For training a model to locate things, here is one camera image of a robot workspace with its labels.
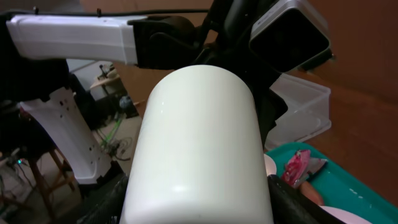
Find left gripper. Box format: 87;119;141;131
198;0;287;144

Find white cup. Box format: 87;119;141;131
120;65;273;223

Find orange carrot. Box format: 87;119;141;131
298;182;324;206

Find clear plastic bin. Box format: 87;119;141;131
264;74;331;151

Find white bowl with food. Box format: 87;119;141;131
264;154;277;175

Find teal serving tray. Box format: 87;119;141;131
266;142;397;224

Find red snack wrapper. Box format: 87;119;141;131
282;149;328;189

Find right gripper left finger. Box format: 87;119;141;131
76;174;128;224

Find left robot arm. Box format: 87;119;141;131
1;1;288;149

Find large white plate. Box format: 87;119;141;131
321;206;372;224

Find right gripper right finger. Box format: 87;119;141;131
267;175;345;224

